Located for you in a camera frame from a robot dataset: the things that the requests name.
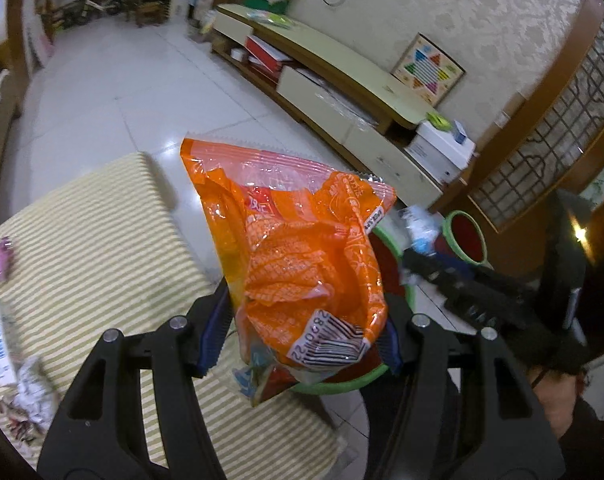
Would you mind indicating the small green red basin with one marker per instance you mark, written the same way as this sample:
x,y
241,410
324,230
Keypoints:
x,y
464,240

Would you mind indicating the wooden lattice screen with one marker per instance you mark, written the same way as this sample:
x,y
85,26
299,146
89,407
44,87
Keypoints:
x,y
531,160

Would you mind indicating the large green red basin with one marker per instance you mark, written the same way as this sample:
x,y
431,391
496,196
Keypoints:
x,y
387,265

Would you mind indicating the brown patterned wrapper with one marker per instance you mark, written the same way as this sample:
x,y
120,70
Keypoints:
x,y
12,417

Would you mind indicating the small green object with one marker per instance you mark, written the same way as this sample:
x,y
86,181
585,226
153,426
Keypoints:
x,y
437,120

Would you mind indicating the white cardboard box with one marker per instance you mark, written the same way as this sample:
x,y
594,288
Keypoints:
x,y
439,152

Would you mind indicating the person's right forearm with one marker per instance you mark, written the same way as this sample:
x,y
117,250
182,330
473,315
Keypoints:
x,y
551,400

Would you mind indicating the red folder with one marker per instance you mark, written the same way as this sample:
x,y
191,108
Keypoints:
x,y
267,52

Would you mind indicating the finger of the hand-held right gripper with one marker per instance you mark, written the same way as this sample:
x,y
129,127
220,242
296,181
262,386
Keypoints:
x,y
436,266
481,307

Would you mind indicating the chinese checkers board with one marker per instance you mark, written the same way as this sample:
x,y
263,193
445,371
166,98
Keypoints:
x,y
429,67

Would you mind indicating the crumpled white paper ball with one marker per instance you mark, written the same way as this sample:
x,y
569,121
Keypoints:
x,y
32,390

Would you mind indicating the orange snack bag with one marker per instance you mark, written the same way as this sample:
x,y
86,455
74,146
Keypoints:
x,y
292,260

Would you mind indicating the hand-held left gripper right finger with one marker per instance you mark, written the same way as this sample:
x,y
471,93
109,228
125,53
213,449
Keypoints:
x,y
391,350

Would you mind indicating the green plastic packet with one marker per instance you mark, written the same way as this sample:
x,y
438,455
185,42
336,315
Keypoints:
x,y
277,21

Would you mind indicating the framed plant picture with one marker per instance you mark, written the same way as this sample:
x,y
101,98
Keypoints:
x,y
599,187

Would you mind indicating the wall switch plate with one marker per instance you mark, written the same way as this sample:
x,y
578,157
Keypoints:
x,y
501,119

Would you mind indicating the yellow checked tablecloth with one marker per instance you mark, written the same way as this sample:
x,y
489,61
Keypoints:
x,y
107,240

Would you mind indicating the white balance bike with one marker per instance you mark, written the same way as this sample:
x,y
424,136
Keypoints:
x,y
89,10

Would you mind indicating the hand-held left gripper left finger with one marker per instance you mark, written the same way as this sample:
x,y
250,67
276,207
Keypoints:
x,y
211,340

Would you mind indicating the blue white wrapper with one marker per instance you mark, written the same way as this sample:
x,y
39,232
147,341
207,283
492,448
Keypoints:
x,y
421,225

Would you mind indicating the cream wooden tv cabinet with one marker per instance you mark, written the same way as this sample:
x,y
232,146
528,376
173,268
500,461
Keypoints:
x,y
342,70

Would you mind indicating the wooden chair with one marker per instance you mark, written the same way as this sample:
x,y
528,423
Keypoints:
x,y
149,12

